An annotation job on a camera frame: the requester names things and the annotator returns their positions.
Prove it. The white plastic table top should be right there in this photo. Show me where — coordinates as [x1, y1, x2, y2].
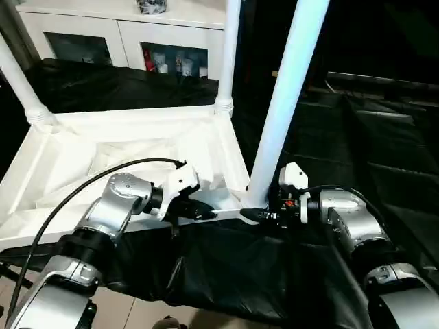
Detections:
[0, 105, 252, 252]

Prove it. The white plastic table leg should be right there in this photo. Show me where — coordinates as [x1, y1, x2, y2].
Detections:
[0, 33, 57, 128]
[243, 0, 332, 215]
[213, 0, 243, 117]

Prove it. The black mat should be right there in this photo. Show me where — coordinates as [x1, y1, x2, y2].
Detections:
[0, 58, 439, 328]

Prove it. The black robot left foot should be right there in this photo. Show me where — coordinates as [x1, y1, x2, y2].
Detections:
[154, 317, 187, 329]

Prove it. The large black furniture piece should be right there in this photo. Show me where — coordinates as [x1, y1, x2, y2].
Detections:
[237, 0, 439, 86]

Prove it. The white cabinet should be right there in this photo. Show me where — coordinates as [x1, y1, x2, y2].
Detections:
[16, 0, 228, 80]

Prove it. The dark glass bowl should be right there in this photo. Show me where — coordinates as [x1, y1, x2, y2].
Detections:
[135, 0, 168, 15]

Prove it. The grey curtain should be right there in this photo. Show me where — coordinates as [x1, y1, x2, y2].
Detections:
[0, 0, 39, 66]

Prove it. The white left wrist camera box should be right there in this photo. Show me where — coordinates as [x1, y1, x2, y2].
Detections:
[156, 162, 202, 221]

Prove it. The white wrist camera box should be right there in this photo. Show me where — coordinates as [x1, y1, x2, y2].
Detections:
[156, 162, 202, 221]
[277, 161, 311, 225]

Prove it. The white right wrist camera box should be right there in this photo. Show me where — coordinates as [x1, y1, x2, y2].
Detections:
[277, 161, 311, 225]

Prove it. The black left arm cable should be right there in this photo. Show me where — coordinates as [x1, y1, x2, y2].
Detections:
[3, 157, 187, 324]

